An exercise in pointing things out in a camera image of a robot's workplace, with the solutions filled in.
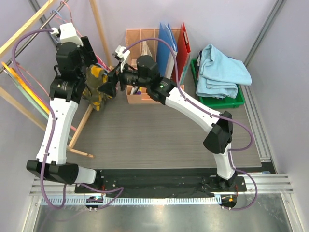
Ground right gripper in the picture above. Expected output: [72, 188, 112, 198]
[98, 60, 149, 99]

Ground red patterned trousers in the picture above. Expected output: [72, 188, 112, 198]
[96, 55, 110, 72]

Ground olive yellow patterned trousers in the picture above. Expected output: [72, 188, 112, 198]
[82, 65, 112, 111]

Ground yellow hanger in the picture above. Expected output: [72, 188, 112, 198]
[0, 61, 51, 116]

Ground colourful patterned trousers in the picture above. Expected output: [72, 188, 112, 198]
[197, 50, 206, 87]

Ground pink wire hanger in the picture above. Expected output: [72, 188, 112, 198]
[60, 0, 74, 24]

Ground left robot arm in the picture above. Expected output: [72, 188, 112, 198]
[26, 36, 102, 193]

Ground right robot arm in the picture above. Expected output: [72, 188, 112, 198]
[98, 55, 237, 191]

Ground pens in organizer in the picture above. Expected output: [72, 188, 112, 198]
[130, 87, 142, 95]

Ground tan cube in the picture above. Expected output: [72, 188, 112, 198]
[131, 58, 137, 69]

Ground wooden block book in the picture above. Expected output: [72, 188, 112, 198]
[141, 41, 153, 57]

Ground peach desk organizer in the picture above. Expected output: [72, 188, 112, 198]
[125, 28, 185, 105]

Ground blue folder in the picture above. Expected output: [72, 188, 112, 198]
[156, 23, 178, 79]

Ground red folder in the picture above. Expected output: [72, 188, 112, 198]
[176, 22, 191, 85]

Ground wooden clothes rack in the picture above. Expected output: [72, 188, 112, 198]
[0, 0, 121, 161]

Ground green plastic tray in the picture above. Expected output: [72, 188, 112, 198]
[190, 58, 246, 109]

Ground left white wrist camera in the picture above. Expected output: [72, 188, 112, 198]
[50, 22, 83, 47]

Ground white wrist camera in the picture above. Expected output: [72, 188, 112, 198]
[50, 22, 83, 47]
[113, 45, 130, 73]

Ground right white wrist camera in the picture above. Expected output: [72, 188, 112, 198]
[113, 45, 130, 73]

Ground metal rack rail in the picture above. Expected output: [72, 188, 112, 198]
[0, 0, 64, 65]

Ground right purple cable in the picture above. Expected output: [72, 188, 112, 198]
[122, 37, 258, 211]

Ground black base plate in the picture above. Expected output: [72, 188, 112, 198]
[75, 168, 249, 199]

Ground aluminium frame post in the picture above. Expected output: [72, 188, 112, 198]
[241, 0, 288, 71]

